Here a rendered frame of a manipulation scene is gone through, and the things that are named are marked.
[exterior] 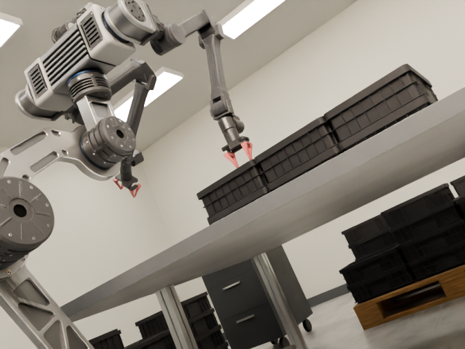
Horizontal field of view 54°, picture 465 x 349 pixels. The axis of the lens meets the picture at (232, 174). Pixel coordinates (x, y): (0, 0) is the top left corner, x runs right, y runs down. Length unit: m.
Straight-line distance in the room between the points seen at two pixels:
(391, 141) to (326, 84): 4.34
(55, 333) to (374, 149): 0.88
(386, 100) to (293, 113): 3.92
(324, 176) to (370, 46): 4.30
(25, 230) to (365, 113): 1.01
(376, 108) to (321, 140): 0.20
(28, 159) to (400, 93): 1.10
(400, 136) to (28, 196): 0.82
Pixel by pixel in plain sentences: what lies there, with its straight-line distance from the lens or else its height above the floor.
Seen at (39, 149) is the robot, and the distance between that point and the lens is 1.43.
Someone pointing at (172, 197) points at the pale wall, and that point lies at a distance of 6.18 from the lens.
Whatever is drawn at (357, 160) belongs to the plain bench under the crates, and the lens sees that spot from 0.96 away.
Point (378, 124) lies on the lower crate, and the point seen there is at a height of 0.81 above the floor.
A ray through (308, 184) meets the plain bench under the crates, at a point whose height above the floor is 0.67.
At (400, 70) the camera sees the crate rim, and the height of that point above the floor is 0.92.
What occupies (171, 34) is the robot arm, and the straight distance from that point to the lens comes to 1.66.
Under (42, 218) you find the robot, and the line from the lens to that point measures 1.13.
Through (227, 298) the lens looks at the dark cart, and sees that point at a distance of 3.45.
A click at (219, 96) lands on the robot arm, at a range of 1.82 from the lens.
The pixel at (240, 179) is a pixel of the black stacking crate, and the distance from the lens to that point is 1.68.
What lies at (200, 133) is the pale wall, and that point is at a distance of 5.94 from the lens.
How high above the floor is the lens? 0.54
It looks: 13 degrees up
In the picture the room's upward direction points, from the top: 24 degrees counter-clockwise
